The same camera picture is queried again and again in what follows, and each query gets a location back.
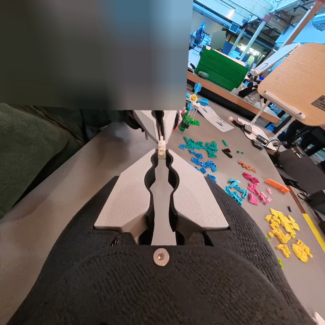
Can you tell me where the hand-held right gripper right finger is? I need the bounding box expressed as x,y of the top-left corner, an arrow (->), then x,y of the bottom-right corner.
165,149 -> 230,240

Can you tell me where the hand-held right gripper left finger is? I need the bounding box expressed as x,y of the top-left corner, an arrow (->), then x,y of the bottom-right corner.
93,148 -> 158,245

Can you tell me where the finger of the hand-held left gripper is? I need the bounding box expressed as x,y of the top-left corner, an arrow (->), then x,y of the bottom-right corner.
163,110 -> 178,147
132,110 -> 159,146

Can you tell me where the person's left forearm green sleeve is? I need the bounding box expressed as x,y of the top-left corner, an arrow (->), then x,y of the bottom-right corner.
79,109 -> 128,127

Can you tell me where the lego flower model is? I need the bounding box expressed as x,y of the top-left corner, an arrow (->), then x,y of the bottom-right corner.
178,82 -> 210,131

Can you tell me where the pile of blue lego pieces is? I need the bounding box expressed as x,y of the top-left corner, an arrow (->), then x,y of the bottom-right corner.
178,143 -> 218,182

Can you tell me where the pile of turquoise lego pieces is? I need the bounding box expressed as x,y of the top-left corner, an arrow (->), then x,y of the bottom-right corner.
225,178 -> 248,205

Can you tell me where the pile of green lego pieces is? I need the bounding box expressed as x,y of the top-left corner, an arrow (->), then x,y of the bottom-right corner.
183,137 -> 219,158

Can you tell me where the lego instruction booklet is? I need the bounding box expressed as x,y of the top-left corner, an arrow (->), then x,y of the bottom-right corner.
197,105 -> 234,133

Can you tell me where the pile of magenta lego pieces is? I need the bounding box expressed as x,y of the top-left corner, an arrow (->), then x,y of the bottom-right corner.
242,172 -> 272,205

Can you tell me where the pile of orange lego pieces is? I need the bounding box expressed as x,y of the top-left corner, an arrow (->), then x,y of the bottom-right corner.
238,160 -> 256,173

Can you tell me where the pile of yellow lego pieces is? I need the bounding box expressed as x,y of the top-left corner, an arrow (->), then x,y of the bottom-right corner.
265,208 -> 300,258

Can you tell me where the yellow round lego disc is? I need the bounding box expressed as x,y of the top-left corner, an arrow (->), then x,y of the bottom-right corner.
291,240 -> 313,263

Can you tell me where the person's jeans leg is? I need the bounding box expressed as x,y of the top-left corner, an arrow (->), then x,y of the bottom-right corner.
84,123 -> 115,146

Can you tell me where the wooden workbench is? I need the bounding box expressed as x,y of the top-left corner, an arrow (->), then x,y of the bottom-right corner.
187,48 -> 281,124

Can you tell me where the green plastic crate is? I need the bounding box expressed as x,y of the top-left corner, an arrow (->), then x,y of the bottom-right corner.
195,45 -> 249,91

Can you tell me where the black device with red label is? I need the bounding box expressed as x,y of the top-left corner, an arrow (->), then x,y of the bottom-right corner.
232,118 -> 253,135

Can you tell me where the orange brick separator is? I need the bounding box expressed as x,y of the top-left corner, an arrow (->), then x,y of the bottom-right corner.
265,179 -> 290,193

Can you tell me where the black stand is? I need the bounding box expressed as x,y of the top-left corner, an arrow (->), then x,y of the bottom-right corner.
238,85 -> 258,98

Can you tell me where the white plate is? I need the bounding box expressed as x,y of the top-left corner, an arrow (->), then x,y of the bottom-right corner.
245,126 -> 276,151

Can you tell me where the yellow tape strip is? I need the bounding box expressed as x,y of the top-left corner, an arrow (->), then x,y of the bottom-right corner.
302,213 -> 325,253

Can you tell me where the black equipment box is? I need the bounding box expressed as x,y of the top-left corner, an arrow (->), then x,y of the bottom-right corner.
307,189 -> 325,216

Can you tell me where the white tilted tabletop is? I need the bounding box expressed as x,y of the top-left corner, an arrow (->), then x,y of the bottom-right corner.
250,43 -> 301,76

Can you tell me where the black cable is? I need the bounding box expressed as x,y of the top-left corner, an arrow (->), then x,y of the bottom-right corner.
267,138 -> 288,151

